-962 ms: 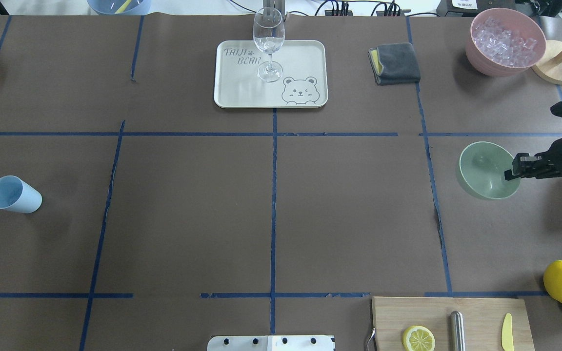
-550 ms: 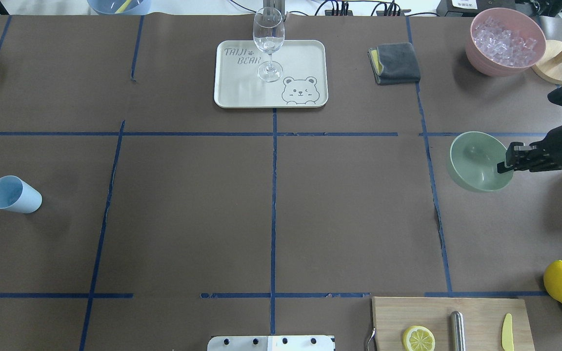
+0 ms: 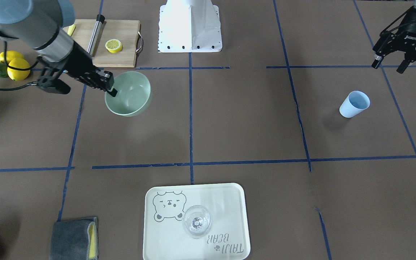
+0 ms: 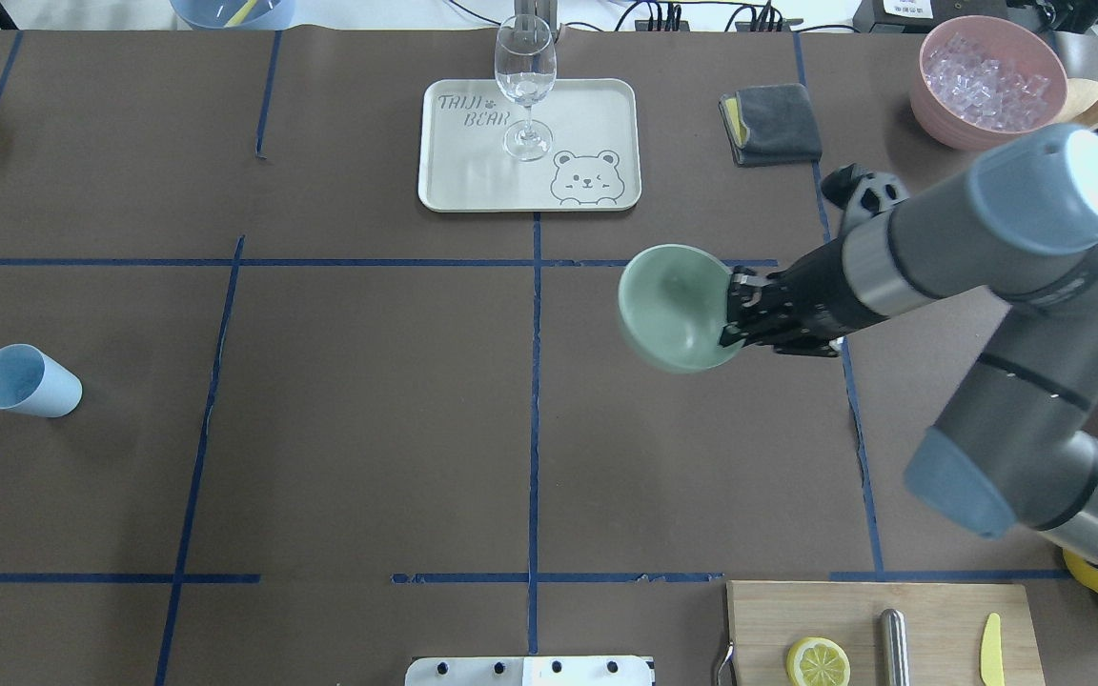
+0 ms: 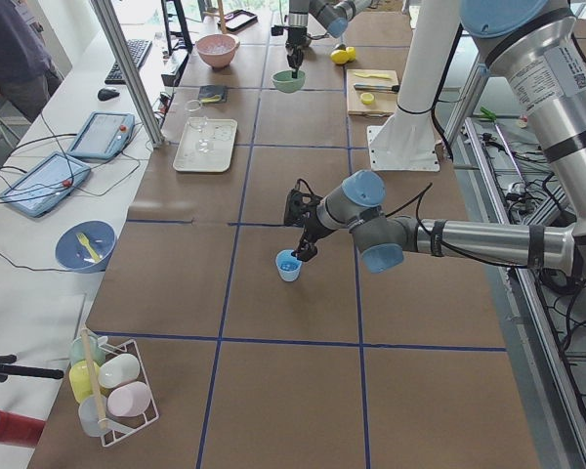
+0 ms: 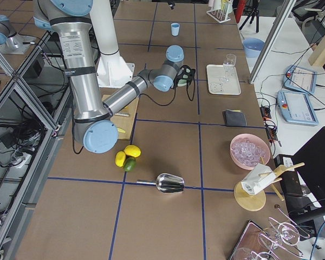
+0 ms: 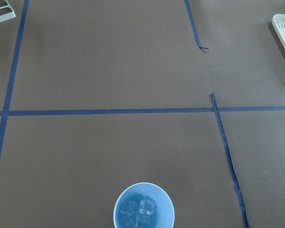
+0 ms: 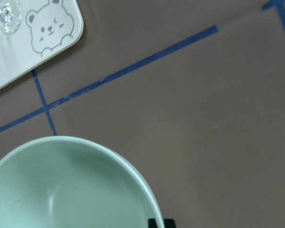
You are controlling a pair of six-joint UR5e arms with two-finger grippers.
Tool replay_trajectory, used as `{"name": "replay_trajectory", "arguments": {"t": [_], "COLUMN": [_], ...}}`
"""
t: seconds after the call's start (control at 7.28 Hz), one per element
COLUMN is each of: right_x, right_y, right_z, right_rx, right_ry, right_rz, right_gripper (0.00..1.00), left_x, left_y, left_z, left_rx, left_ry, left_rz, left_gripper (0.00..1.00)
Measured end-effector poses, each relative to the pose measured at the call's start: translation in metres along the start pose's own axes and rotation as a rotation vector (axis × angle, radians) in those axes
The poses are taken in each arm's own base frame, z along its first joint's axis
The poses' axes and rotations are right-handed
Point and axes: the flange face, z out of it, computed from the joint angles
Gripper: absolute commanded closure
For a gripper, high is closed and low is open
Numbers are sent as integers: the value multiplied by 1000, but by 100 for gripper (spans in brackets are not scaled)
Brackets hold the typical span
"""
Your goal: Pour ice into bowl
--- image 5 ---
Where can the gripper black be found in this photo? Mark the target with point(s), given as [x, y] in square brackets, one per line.
[295, 38]
[312, 230]

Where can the green bowl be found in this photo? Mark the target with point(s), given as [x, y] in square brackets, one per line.
[283, 82]

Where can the light blue plastic cup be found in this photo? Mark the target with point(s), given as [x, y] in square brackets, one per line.
[288, 265]

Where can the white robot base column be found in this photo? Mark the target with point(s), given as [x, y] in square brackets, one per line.
[406, 141]

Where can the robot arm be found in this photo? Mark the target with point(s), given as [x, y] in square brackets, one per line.
[334, 18]
[536, 55]

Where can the pink bowl of ice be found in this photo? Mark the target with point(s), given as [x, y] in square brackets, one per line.
[217, 50]

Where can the blue bowl with fork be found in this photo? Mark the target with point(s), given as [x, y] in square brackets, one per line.
[87, 247]

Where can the whole yellow lemon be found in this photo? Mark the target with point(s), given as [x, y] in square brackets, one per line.
[340, 56]

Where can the wooden cutting board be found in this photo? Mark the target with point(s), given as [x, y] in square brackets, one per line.
[371, 92]

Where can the steel muddler black tip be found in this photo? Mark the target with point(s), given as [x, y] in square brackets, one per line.
[377, 88]

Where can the lemon half slice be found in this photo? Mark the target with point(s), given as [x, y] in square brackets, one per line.
[367, 98]

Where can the yellow plastic knife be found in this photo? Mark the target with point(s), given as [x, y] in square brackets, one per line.
[383, 76]

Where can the grey folded cloth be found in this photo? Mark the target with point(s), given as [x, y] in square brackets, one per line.
[213, 94]

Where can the cream bear serving tray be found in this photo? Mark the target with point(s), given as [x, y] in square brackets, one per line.
[221, 132]

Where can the clear wine glass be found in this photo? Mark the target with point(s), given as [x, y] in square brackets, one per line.
[198, 121]

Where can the black computer mouse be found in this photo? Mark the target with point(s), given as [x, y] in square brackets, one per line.
[107, 93]

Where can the far blue teach pendant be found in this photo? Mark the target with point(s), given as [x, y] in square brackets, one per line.
[103, 136]

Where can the blue teach pendant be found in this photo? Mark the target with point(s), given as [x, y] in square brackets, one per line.
[47, 184]
[103, 136]

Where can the white plastic cup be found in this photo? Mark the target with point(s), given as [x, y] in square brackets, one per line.
[120, 370]

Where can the pink plastic cup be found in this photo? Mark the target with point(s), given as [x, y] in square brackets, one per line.
[129, 400]

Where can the pale green plastic cup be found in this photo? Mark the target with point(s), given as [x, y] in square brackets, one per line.
[98, 354]

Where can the yellow plastic cup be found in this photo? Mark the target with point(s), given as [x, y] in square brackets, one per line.
[80, 381]

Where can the near blue teach pendant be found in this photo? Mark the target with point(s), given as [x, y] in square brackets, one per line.
[47, 184]

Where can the person in grey shirt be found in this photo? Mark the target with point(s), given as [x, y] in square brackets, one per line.
[28, 75]

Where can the aluminium frame post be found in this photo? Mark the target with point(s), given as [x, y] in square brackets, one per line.
[116, 39]

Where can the white wire cup rack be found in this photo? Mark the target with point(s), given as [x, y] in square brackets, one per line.
[119, 428]

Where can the wooden rack handle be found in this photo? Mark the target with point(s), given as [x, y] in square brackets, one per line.
[100, 406]

